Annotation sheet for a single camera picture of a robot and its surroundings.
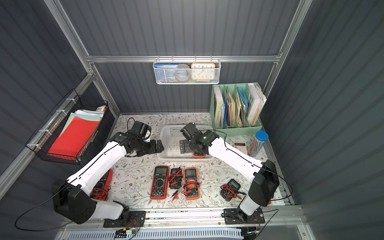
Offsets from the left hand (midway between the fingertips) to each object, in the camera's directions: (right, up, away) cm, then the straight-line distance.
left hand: (155, 148), depth 81 cm
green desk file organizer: (+48, +24, +15) cm, 56 cm away
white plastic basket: (+5, +5, +22) cm, 23 cm away
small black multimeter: (+10, -17, +3) cm, 20 cm away
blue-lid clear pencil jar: (+57, +2, +5) cm, 57 cm away
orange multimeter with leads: (+20, -20, 0) cm, 28 cm away
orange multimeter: (+24, -6, +13) cm, 28 cm away
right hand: (+20, +3, -1) cm, 21 cm away
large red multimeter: (+2, -20, +1) cm, 20 cm away
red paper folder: (-35, +6, -11) cm, 38 cm away
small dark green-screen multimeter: (+41, -22, -2) cm, 46 cm away
